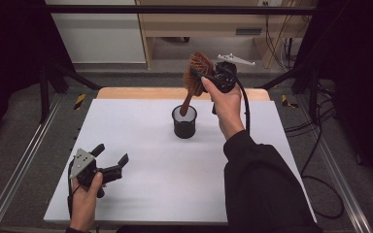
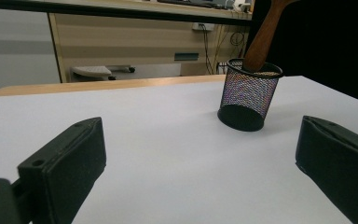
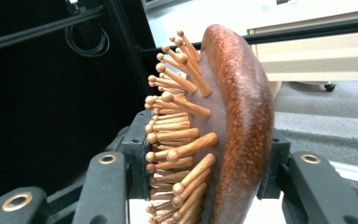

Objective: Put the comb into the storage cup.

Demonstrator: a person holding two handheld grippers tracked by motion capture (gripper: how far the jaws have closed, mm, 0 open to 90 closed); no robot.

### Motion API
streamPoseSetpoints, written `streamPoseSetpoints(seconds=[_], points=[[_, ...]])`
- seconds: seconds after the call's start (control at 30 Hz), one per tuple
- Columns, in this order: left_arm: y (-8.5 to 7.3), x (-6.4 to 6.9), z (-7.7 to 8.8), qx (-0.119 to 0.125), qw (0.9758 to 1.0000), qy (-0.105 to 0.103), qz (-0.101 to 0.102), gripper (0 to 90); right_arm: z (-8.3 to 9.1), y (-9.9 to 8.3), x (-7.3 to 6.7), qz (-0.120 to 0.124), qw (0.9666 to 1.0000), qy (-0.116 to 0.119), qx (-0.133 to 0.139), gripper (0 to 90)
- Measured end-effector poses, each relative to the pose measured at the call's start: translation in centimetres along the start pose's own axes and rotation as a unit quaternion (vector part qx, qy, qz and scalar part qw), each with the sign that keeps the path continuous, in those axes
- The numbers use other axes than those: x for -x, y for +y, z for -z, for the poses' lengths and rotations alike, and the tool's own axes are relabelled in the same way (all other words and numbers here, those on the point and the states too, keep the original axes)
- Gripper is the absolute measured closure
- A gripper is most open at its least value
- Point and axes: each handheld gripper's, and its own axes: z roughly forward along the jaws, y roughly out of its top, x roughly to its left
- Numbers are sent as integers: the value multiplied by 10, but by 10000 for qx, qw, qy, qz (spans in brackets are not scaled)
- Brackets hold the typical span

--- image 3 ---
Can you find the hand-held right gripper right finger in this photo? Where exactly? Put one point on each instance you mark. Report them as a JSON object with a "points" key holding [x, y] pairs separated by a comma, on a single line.
{"points": [[317, 193]]}

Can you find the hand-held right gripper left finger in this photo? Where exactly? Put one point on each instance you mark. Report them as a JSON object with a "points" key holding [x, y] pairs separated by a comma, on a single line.
{"points": [[105, 193]]}

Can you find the brown wooden hairbrush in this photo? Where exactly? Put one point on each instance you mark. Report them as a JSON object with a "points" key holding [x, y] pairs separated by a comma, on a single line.
{"points": [[245, 124]]}

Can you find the black caster wheel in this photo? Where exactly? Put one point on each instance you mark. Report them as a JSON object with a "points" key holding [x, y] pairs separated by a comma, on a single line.
{"points": [[329, 87]]}

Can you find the white cabinet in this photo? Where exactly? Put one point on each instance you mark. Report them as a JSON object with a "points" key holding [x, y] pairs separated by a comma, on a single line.
{"points": [[230, 15]]}

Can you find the black metal frame crossbar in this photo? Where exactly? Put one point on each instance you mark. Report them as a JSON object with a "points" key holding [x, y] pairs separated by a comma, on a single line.
{"points": [[323, 28]]}

